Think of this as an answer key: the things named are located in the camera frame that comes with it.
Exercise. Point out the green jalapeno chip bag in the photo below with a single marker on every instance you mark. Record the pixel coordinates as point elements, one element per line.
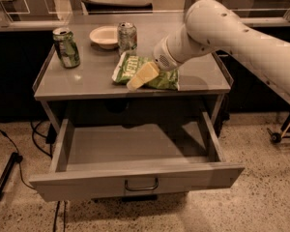
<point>128,66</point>

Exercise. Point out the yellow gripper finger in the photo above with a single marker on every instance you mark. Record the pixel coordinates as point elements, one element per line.
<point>144,74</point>

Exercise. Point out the black wheeled cart base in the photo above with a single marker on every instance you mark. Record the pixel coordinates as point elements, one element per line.
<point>284,133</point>

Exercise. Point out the open grey top drawer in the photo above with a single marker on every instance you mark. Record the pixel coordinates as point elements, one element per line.
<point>94,162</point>

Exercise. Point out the silver green soda can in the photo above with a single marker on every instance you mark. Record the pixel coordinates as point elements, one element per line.
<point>127,37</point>

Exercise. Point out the black floor stand bar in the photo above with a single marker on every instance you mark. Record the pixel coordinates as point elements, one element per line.
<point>14,158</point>

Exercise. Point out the grey cabinet table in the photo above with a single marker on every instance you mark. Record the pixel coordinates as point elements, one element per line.
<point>92,78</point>

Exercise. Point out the metal drawer handle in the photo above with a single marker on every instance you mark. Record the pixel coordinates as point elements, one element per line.
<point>154,186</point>

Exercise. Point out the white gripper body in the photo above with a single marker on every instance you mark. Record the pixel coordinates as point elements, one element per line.
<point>161,59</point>

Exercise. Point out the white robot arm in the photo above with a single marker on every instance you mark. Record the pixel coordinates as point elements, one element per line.
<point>209,26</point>

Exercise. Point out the white paper bowl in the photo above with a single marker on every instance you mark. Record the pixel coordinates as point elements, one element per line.
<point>105,37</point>

